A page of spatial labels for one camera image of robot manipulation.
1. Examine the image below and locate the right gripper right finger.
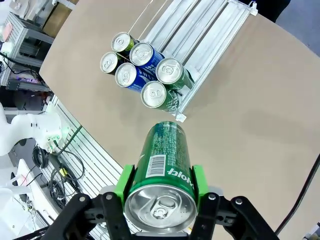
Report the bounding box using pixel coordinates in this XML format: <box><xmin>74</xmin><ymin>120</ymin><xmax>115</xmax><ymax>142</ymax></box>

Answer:
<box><xmin>192</xmin><ymin>164</ymin><xmax>280</xmax><ymax>240</ymax></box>

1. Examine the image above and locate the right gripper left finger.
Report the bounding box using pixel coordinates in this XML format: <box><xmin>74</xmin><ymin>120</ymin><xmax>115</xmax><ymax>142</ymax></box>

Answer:
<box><xmin>44</xmin><ymin>164</ymin><xmax>137</xmax><ymax>240</ymax></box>

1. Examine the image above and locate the green Chilsung cider can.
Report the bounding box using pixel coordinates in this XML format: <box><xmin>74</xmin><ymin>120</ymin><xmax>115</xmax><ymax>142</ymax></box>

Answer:
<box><xmin>140</xmin><ymin>81</ymin><xmax>182</xmax><ymax>112</ymax></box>
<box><xmin>124</xmin><ymin>120</ymin><xmax>198</xmax><ymax>230</ymax></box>
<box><xmin>155</xmin><ymin>57</ymin><xmax>195</xmax><ymax>90</ymax></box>

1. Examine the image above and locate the aluminium slotted robot base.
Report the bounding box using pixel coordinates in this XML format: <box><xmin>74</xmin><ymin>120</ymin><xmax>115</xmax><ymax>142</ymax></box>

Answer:
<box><xmin>0</xmin><ymin>94</ymin><xmax>131</xmax><ymax>240</ymax></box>

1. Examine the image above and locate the blue Pocari Sweat can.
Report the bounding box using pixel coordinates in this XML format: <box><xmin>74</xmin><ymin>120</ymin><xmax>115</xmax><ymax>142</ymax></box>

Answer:
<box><xmin>114</xmin><ymin>62</ymin><xmax>151</xmax><ymax>94</ymax></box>
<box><xmin>129</xmin><ymin>41</ymin><xmax>166</xmax><ymax>67</ymax></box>

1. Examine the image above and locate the pink paper sheet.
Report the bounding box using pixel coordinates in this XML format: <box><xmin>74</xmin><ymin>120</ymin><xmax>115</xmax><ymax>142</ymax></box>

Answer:
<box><xmin>1</xmin><ymin>21</ymin><xmax>15</xmax><ymax>42</ymax></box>

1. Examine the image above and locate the black cable bundle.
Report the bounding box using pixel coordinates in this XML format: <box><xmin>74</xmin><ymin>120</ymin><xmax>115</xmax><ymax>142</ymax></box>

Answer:
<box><xmin>31</xmin><ymin>146</ymin><xmax>86</xmax><ymax>210</ymax></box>

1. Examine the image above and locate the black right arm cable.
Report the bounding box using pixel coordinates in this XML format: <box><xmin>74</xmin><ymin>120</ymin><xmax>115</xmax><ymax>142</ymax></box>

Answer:
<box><xmin>274</xmin><ymin>152</ymin><xmax>320</xmax><ymax>235</ymax></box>

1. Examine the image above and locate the white wire can dispenser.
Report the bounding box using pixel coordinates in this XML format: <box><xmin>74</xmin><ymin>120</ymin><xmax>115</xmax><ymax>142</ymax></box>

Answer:
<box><xmin>128</xmin><ymin>0</ymin><xmax>258</xmax><ymax>123</ymax></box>

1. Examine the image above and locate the grey aluminium frame cart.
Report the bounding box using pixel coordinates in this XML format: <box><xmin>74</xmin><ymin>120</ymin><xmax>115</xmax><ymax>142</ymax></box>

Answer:
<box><xmin>0</xmin><ymin>12</ymin><xmax>55</xmax><ymax>92</ymax></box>

